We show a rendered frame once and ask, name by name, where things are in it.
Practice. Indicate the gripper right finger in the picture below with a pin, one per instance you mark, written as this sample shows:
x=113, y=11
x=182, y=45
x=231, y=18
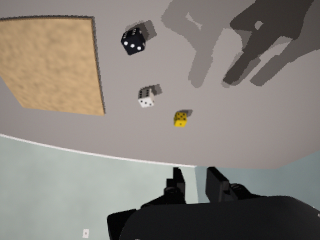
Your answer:
x=219, y=189

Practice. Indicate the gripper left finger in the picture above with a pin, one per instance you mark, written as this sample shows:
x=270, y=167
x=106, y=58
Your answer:
x=174, y=193

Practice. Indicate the yellow die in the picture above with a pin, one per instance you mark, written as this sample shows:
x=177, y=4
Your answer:
x=180, y=119

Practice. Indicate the tan square mat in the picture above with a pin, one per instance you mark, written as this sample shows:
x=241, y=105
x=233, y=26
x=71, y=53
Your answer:
x=50, y=64

